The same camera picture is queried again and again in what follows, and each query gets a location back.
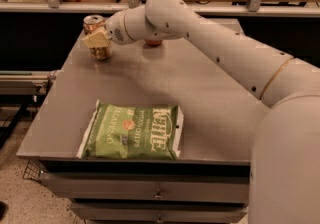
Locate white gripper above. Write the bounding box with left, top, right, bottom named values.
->
left=82, top=11, right=128, bottom=48

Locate orange drink can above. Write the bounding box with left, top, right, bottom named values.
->
left=82, top=15, right=112, bottom=61

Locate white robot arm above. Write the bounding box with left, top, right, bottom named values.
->
left=83, top=0, right=320, bottom=224

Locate red apple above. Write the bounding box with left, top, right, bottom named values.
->
left=144, top=39, right=163, bottom=47

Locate green kettle chips bag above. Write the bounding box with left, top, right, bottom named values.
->
left=77, top=101, right=184, bottom=160

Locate lower grey drawer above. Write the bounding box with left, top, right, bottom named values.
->
left=71, top=203, right=247, bottom=224

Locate grey drawer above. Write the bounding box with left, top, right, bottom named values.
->
left=71, top=203, right=247, bottom=224
left=40, top=172, right=249, bottom=205

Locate upper grey drawer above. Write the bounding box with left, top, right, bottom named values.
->
left=40, top=172, right=249, bottom=205

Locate grey metal rail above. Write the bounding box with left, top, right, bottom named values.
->
left=0, top=70, right=59, bottom=95

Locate wire mesh basket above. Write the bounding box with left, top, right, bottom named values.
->
left=23, top=160, right=41, bottom=182

